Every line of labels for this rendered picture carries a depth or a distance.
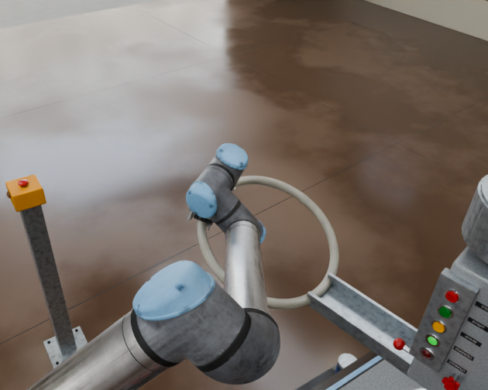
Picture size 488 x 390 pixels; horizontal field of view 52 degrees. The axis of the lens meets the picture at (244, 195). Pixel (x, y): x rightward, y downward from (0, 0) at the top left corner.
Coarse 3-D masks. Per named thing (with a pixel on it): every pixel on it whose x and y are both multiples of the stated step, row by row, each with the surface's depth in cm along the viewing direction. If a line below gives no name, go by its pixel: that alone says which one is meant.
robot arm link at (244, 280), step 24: (240, 216) 131; (240, 240) 118; (240, 264) 107; (240, 288) 97; (264, 288) 102; (264, 312) 88; (264, 336) 80; (240, 360) 76; (264, 360) 79; (240, 384) 81
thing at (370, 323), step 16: (336, 288) 159; (352, 288) 155; (320, 304) 150; (336, 304) 155; (352, 304) 156; (368, 304) 152; (336, 320) 148; (352, 320) 151; (368, 320) 151; (384, 320) 151; (400, 320) 146; (352, 336) 146; (368, 336) 142; (384, 336) 147; (400, 336) 147; (384, 352) 140; (400, 352) 143; (400, 368) 138
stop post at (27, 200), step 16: (32, 176) 208; (16, 192) 200; (32, 192) 201; (16, 208) 201; (32, 208) 207; (32, 224) 211; (32, 240) 215; (48, 240) 220; (48, 256) 225; (48, 272) 230; (48, 288) 234; (48, 304) 240; (64, 304) 246; (64, 320) 251; (64, 336) 257; (80, 336) 274; (48, 352) 265; (64, 352) 264
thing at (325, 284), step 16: (240, 176) 173; (256, 176) 174; (288, 192) 177; (336, 240) 170; (208, 256) 150; (336, 256) 166; (224, 272) 148; (336, 272) 163; (320, 288) 156; (272, 304) 148; (288, 304) 149; (304, 304) 152
